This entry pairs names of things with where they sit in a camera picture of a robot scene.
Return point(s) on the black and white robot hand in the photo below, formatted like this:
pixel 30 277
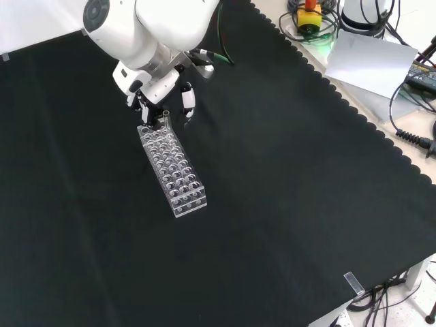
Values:
pixel 153 88

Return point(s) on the clear glass test tube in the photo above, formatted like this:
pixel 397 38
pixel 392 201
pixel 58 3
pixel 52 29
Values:
pixel 166 119

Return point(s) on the clear test tube rack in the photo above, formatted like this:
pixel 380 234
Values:
pixel 172 168

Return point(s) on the black bench cloth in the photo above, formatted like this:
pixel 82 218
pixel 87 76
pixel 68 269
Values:
pixel 238 177

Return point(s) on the clear tape strip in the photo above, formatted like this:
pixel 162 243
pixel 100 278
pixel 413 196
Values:
pixel 354 283
pixel 5 57

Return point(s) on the yellow stop button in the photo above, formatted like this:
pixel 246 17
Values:
pixel 309 17

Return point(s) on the pale board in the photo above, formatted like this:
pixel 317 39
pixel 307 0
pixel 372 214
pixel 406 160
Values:
pixel 371 66

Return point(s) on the black power adapter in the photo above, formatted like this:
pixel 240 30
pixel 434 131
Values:
pixel 422 75

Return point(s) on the black tripod leg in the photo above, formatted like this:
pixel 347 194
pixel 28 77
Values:
pixel 428 50

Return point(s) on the grey table leg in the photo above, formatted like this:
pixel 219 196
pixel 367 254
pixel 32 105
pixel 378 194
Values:
pixel 413 276

